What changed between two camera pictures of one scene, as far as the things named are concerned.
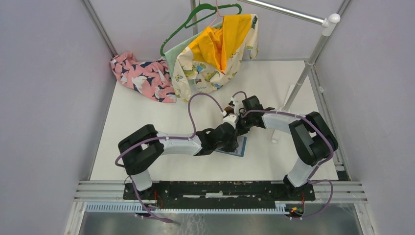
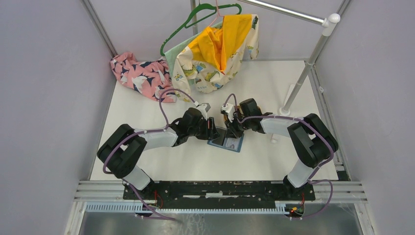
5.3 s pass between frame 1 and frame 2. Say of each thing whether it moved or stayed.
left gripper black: moved
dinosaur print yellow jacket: stayed
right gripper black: stayed
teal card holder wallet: moved
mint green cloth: stayed
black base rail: stayed
